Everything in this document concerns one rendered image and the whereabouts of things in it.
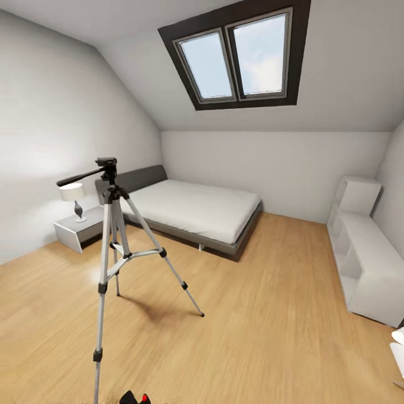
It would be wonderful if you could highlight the camera tripod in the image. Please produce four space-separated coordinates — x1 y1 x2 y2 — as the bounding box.
57 158 205 404

